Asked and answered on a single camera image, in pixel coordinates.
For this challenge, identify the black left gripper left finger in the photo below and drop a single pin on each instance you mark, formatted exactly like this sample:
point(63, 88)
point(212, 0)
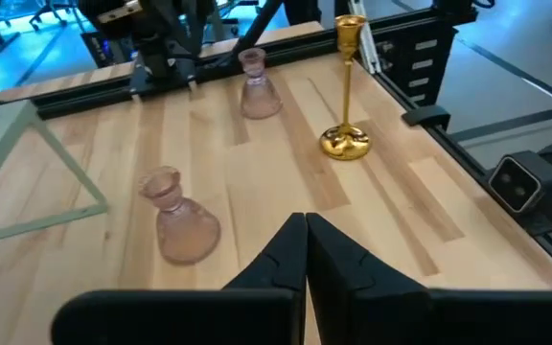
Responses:
point(209, 316)

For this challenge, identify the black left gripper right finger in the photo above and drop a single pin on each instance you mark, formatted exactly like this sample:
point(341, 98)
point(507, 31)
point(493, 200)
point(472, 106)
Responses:
point(376, 306)

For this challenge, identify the tall gold candlestick holder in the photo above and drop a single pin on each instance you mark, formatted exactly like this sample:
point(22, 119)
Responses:
point(345, 144)

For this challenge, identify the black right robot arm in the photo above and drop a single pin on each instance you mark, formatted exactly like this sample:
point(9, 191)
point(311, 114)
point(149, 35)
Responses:
point(166, 52)

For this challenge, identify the pink ribbed glass candle holder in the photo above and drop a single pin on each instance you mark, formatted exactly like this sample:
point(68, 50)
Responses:
point(259, 96)
point(185, 230)

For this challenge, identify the black office chair base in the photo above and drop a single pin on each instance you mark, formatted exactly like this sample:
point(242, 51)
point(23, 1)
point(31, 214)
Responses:
point(12, 33)

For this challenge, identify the black diagonal frame strut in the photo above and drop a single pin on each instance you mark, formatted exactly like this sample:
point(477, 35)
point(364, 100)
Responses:
point(257, 26)

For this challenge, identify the black table frame rail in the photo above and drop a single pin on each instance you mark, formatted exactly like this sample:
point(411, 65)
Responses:
point(463, 153)
point(295, 50)

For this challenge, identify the black rail clamp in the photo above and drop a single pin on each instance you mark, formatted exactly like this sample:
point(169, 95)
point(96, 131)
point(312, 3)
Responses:
point(427, 116)

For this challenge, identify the black slotted frame panel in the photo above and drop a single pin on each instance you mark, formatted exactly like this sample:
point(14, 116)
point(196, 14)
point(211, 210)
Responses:
point(420, 62)

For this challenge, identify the silver diagonal frame bar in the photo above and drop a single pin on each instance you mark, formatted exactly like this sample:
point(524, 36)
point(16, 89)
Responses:
point(366, 38)

